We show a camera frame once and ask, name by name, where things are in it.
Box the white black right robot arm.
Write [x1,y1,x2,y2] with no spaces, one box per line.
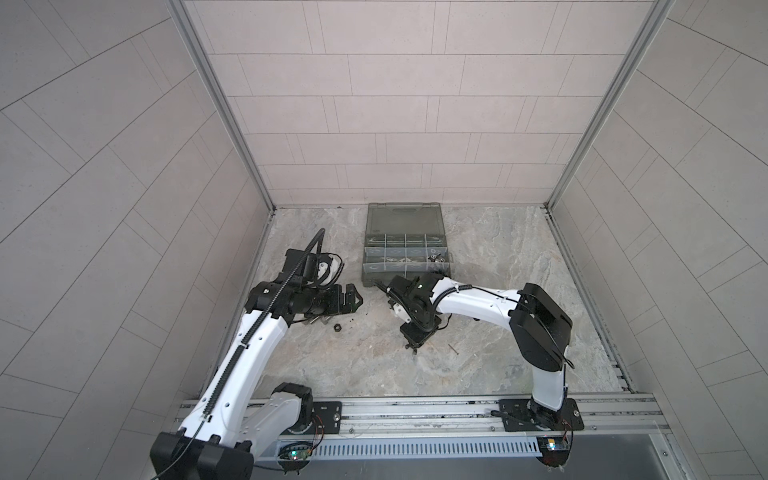
[375,273,574,430]

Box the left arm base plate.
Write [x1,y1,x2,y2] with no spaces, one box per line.
[299,401,343,435]

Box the white vent grille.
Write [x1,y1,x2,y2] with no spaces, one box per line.
[251,436,544,462]

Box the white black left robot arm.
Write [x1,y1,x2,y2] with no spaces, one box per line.
[150,245,363,479]

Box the left green circuit board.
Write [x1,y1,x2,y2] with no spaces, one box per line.
[278,441,314,462]

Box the grey compartment organizer box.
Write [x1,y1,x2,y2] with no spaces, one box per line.
[362,202,451,287]

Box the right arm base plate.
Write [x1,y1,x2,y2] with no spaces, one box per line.
[490,398,585,432]

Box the right circuit board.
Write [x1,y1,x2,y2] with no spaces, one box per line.
[536,436,571,467]

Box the aluminium front rail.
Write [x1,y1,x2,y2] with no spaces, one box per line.
[167,392,670,442]

